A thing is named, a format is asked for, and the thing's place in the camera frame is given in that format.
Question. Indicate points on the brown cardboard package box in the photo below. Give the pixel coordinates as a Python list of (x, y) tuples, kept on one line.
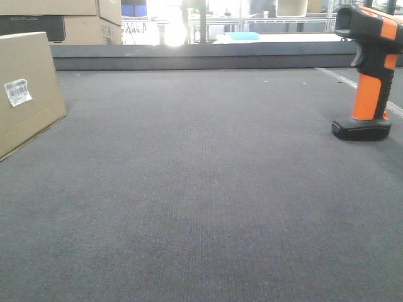
[(28, 56)]

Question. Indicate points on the orange black barcode scanner gun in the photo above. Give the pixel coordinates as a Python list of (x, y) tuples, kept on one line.
[(378, 36)]

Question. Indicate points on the blue tray on table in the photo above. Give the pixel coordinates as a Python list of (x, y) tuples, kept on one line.
[(242, 35)]

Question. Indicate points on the white background table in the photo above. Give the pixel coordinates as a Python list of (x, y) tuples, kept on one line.
[(283, 38)]

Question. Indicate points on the stacked cardboard boxes background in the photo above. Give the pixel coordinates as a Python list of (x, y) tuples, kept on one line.
[(68, 22)]

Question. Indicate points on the white barcode label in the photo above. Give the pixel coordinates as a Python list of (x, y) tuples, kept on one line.
[(17, 92)]

